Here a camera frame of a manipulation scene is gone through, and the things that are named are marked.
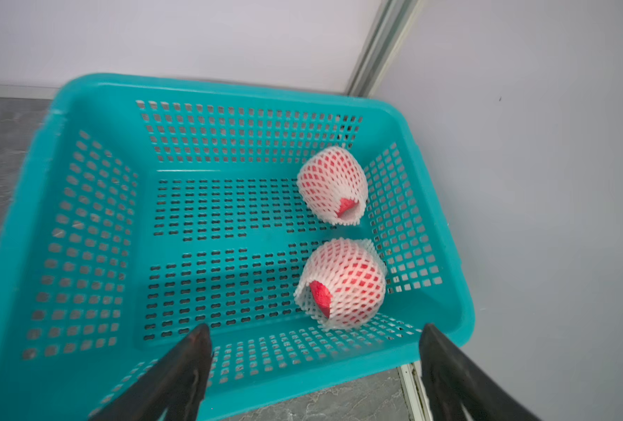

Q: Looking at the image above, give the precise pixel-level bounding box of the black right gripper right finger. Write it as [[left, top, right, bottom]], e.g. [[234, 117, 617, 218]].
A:
[[418, 324, 537, 420]]

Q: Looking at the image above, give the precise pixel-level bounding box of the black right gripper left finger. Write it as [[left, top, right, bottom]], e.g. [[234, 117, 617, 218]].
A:
[[91, 324, 212, 420]]

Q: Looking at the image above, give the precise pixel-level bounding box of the aluminium frame post right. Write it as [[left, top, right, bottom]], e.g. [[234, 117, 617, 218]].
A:
[[345, 0, 427, 98]]

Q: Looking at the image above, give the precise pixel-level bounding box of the teal plastic basket right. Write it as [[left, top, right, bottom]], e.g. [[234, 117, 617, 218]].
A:
[[0, 74, 475, 420]]

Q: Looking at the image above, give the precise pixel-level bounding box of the white foam net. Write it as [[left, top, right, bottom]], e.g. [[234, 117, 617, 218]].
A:
[[294, 237, 389, 333], [296, 146, 370, 227]]

